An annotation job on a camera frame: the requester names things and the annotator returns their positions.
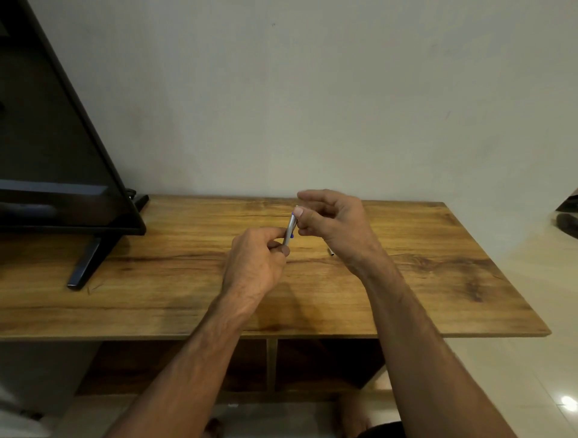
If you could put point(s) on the person's left hand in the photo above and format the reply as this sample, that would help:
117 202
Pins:
250 266

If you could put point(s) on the person's right hand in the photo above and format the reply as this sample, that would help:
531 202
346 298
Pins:
343 230

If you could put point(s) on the person's left thumb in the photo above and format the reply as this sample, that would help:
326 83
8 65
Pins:
280 250

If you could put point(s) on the person's right thumb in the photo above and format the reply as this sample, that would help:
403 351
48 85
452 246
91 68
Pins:
309 215

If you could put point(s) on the silver pen with blue clip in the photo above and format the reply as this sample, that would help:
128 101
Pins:
289 228

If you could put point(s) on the person's right forearm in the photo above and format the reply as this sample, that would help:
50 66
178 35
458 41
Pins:
424 356

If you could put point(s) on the person's left forearm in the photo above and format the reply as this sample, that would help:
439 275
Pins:
189 361

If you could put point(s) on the black television stand leg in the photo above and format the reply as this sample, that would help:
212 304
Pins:
142 202
90 261

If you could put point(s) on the black shorts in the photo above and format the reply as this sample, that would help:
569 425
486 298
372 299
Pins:
384 431

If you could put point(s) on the black flat screen television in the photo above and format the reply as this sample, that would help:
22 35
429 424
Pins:
49 135

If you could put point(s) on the black furniture base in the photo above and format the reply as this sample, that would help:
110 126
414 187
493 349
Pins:
568 221

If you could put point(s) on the wooden table lower shelf frame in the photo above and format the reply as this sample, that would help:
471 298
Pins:
271 365

